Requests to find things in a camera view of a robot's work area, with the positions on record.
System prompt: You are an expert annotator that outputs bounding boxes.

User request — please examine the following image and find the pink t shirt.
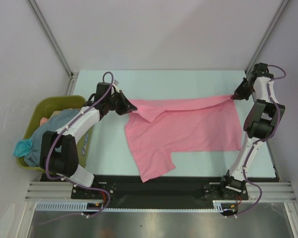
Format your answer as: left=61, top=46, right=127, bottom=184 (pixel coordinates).
left=125, top=95, right=242, bottom=182

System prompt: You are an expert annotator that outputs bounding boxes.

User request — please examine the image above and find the left aluminium frame post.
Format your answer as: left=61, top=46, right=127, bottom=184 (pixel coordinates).
left=27, top=0, right=73, bottom=76

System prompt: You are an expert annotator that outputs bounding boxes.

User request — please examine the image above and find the right aluminium frame post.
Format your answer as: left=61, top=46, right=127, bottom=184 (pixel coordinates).
left=244, top=0, right=292, bottom=75

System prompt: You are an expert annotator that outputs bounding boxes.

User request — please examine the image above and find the turquoise t shirt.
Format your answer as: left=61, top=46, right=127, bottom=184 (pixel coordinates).
left=13, top=139, right=32, bottom=158

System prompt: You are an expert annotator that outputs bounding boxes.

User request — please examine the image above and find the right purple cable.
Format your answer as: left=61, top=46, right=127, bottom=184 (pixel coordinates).
left=243, top=64, right=288, bottom=184

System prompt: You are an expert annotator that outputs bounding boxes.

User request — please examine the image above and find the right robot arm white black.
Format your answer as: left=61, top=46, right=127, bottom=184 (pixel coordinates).
left=219, top=62, right=286, bottom=200

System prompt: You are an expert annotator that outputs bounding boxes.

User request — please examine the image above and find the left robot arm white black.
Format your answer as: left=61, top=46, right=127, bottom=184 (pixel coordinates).
left=40, top=82, right=138, bottom=198

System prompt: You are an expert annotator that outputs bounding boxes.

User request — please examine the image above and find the olive green plastic bin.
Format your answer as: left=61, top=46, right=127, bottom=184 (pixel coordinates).
left=23, top=95, right=93, bottom=167

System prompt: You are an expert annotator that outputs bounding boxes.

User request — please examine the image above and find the white slotted cable duct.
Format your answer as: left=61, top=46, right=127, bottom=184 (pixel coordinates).
left=36, top=201, right=237, bottom=213

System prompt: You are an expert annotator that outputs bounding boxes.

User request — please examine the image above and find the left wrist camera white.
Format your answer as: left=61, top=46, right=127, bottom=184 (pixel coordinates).
left=113, top=79, right=119, bottom=86

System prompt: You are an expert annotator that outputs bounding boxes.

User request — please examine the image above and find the grey blue t shirt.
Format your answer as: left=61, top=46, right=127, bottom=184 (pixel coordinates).
left=23, top=109, right=81, bottom=167

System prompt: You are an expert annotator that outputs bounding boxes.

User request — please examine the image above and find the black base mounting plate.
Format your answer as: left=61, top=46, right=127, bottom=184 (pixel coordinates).
left=71, top=175, right=249, bottom=209

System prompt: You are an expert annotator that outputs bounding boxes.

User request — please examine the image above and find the peach t shirt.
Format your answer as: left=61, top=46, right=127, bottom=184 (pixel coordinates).
left=40, top=108, right=79, bottom=127

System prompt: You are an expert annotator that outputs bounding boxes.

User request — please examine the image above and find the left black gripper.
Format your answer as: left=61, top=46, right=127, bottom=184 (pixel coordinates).
left=106, top=90, right=137, bottom=116

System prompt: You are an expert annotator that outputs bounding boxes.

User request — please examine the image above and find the aluminium frame post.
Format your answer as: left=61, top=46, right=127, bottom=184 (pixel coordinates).
left=244, top=0, right=292, bottom=75
left=27, top=0, right=73, bottom=76

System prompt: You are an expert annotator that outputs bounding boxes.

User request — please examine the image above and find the aluminium front rail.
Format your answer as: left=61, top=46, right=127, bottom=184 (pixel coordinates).
left=25, top=181, right=297, bottom=203

